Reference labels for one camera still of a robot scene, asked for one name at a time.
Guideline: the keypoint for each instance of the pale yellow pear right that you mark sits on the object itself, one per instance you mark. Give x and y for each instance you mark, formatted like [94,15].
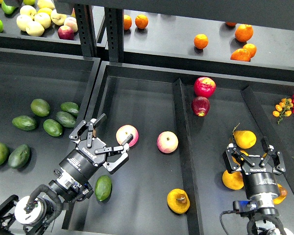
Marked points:
[57,18]

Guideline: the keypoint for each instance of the pink apple left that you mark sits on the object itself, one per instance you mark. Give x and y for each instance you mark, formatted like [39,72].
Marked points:
[124,131]

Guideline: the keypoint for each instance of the orange half hidden by post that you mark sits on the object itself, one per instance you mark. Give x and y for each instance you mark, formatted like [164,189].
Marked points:
[127,22]

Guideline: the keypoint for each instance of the bright red apple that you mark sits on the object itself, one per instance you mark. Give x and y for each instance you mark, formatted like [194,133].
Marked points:
[204,86]

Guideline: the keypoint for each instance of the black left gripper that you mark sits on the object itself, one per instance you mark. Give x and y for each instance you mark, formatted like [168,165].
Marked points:
[90,154]

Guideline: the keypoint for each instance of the light green avocado top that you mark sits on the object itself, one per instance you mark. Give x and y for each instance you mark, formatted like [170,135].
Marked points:
[40,107]

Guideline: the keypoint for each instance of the dark avocado top right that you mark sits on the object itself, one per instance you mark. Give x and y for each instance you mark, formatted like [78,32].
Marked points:
[70,107]

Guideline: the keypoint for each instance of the black left bin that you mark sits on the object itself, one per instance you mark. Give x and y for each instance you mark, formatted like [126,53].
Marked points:
[55,78]

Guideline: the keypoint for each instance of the pink apple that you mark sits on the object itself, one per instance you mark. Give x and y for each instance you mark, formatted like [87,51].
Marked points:
[124,131]
[167,142]

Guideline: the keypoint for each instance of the dark avocado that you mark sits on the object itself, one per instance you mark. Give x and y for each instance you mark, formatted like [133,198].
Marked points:
[65,119]
[19,157]
[70,107]

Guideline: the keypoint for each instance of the orange cherry tomato bunch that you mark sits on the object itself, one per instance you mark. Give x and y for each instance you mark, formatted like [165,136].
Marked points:
[283,109]

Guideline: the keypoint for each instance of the orange top middle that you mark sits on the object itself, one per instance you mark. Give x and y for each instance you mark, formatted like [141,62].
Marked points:
[141,21]

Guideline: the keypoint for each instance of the orange front right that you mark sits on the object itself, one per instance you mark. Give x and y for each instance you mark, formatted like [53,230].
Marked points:
[241,54]

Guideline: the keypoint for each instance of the dark red apple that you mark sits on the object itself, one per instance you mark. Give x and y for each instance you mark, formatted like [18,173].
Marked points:
[200,106]

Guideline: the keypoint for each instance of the yellow pear with stem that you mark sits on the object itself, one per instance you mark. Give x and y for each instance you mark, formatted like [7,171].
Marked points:
[244,139]

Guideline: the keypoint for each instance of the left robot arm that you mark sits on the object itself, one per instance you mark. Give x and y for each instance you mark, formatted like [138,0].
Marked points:
[38,210]

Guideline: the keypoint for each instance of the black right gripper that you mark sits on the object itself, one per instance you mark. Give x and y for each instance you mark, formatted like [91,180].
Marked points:
[257,178]

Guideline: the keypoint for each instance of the dark avocado bottom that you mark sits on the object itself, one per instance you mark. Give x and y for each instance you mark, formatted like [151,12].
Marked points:
[19,157]

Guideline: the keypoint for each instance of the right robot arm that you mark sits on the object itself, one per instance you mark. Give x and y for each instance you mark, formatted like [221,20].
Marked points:
[260,210]

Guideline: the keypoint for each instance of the orange centre shelf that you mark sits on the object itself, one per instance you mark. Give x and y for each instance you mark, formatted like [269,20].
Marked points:
[201,41]

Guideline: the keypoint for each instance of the orange right small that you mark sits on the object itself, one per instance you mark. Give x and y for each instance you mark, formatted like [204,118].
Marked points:
[251,48]

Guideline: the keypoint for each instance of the black shelf post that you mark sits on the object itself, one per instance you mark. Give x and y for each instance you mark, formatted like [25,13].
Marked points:
[86,30]
[115,33]

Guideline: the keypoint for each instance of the pink peach on shelf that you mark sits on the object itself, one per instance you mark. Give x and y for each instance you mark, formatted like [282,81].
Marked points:
[72,23]

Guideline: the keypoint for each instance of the black shelf post right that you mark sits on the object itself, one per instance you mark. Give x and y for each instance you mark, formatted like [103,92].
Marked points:
[115,33]

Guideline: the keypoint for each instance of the pale yellow pear front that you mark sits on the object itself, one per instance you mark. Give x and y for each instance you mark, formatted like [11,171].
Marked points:
[34,29]

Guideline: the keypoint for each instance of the red apple on shelf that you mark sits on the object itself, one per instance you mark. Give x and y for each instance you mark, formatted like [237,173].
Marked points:
[65,32]

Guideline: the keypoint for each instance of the pale yellow pear centre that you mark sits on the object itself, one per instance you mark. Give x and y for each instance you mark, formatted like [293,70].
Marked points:
[44,19]

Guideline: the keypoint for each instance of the black divided right bin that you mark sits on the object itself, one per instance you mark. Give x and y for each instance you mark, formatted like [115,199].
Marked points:
[155,100]

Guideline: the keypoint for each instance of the pink apple right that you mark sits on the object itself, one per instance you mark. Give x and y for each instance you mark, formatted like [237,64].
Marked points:
[167,142]

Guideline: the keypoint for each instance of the black shelf post left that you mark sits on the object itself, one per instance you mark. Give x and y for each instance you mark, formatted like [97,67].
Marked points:
[86,30]

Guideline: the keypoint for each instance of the dark avocado middle right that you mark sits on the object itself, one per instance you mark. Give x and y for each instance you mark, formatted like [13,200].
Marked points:
[65,119]

